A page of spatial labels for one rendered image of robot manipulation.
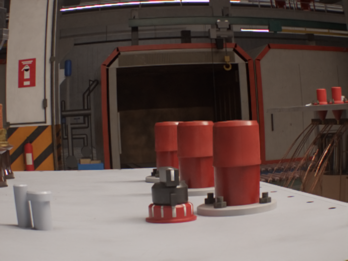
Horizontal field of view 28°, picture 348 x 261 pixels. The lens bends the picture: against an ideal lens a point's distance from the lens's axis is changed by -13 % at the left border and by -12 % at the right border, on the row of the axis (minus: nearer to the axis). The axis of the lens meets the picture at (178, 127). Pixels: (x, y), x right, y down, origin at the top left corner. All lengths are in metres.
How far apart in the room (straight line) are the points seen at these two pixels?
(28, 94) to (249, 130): 10.64
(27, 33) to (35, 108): 1.28
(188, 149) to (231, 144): 0.33
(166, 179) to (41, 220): 0.20
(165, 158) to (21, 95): 9.99
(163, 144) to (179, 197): 0.70
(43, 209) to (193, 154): 0.52
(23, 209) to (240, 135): 0.34
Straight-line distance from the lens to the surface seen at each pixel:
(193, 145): 1.41
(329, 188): 4.01
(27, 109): 11.67
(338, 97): 3.79
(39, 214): 0.96
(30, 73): 11.69
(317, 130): 4.59
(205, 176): 1.42
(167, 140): 1.74
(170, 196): 1.03
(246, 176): 1.09
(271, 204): 1.10
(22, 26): 11.79
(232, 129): 1.09
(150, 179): 1.74
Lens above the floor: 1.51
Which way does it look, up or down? 1 degrees down
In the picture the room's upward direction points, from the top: 3 degrees counter-clockwise
